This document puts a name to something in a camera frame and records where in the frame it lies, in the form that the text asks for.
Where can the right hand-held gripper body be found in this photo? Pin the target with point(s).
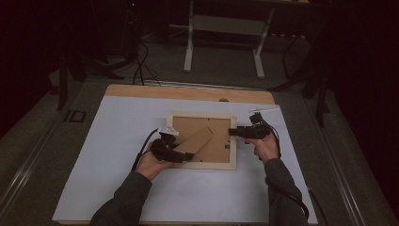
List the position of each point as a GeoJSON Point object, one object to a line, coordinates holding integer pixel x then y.
{"type": "Point", "coordinates": [255, 132]}

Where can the white work mat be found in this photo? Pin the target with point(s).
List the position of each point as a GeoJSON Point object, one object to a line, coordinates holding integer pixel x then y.
{"type": "Point", "coordinates": [109, 188]}

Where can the light wooden photo frame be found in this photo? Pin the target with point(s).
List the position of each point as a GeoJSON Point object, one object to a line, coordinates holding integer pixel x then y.
{"type": "Point", "coordinates": [219, 141]}

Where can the black metal stand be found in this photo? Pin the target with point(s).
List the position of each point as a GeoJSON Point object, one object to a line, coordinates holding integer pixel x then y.
{"type": "Point", "coordinates": [320, 100]}
{"type": "Point", "coordinates": [62, 84]}

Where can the person's right hand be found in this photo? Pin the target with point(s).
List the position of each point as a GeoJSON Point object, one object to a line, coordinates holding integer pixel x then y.
{"type": "Point", "coordinates": [266, 149]}

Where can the white metal desk frame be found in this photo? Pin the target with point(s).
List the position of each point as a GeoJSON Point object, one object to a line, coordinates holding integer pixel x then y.
{"type": "Point", "coordinates": [226, 25]}

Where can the black floor socket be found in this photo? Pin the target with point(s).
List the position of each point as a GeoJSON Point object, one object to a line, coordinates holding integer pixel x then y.
{"type": "Point", "coordinates": [75, 116]}

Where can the person's left hand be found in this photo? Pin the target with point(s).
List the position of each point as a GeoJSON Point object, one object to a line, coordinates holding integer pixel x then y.
{"type": "Point", "coordinates": [149, 166]}

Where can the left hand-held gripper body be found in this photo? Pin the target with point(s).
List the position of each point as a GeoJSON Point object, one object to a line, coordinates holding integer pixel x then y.
{"type": "Point", "coordinates": [166, 152]}

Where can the wooden table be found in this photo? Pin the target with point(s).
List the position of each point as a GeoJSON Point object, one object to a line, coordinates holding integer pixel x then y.
{"type": "Point", "coordinates": [188, 92]}

